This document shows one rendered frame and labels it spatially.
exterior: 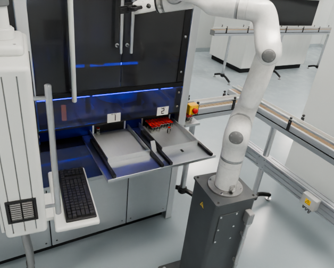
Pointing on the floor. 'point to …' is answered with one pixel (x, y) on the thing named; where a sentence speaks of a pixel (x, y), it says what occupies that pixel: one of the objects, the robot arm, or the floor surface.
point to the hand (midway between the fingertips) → (124, 8)
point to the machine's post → (184, 97)
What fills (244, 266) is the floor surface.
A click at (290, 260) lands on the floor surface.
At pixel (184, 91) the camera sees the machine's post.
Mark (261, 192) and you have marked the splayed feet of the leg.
